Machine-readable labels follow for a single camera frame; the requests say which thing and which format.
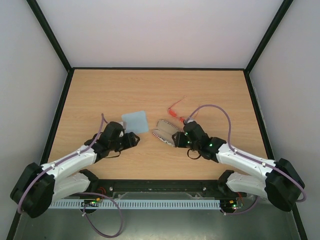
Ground black frame post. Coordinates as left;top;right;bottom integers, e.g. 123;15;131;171
244;0;294;75
26;0;72;73

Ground black left frame post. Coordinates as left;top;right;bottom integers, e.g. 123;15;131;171
26;0;72;73

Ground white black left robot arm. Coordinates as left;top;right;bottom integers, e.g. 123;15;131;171
10;121;140;218

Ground light blue cleaning cloth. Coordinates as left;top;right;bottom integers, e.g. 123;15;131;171
121;110;149;135

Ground red sunglasses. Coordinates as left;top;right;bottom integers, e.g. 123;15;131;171
167;95;188;124

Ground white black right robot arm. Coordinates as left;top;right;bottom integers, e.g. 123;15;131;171
171;121;305;212

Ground black right frame post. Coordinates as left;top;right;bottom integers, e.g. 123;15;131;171
244;0;294;75

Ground stars and stripes glasses case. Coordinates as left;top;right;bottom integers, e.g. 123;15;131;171
151;119;181;147

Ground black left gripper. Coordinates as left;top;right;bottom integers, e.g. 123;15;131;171
109;131;141;152

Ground light blue slotted cable duct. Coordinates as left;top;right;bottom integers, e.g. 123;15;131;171
49;199;221;210

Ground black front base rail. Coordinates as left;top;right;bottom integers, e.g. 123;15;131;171
97;179;220;193

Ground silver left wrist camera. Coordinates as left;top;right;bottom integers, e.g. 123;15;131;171
118;121;127;137

